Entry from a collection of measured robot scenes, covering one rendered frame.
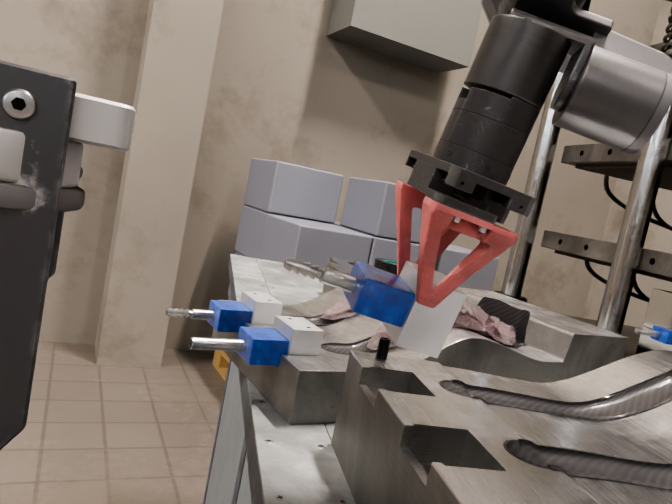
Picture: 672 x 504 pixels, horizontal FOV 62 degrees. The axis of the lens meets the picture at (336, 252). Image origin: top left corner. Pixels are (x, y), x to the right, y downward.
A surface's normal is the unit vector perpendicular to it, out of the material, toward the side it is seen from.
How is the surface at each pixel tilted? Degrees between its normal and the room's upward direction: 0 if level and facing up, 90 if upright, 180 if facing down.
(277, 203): 90
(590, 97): 108
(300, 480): 0
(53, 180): 90
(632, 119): 120
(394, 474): 90
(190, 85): 90
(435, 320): 99
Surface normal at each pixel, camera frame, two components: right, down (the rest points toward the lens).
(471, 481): 0.20, -0.97
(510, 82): -0.22, 0.12
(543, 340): -0.81, -0.29
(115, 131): 0.49, 0.19
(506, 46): -0.50, -0.01
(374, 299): 0.15, 0.29
